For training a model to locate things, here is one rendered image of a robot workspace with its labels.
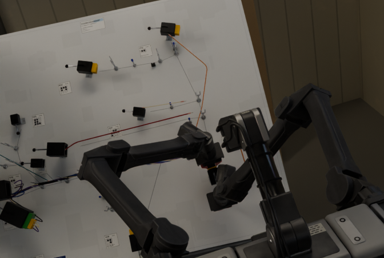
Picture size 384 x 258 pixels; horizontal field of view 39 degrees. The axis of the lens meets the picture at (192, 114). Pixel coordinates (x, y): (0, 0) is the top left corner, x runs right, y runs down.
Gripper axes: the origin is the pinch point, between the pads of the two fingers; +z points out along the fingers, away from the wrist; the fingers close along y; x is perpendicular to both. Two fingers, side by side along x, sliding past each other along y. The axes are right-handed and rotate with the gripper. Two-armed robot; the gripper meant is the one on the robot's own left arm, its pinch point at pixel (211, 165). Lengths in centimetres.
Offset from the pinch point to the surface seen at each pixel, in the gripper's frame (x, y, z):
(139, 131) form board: -23.2, 22.4, -2.4
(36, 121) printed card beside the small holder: -39, 61, -9
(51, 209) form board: -6, 64, 5
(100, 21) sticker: -68, 24, -22
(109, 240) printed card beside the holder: 10.2, 45.7, 12.0
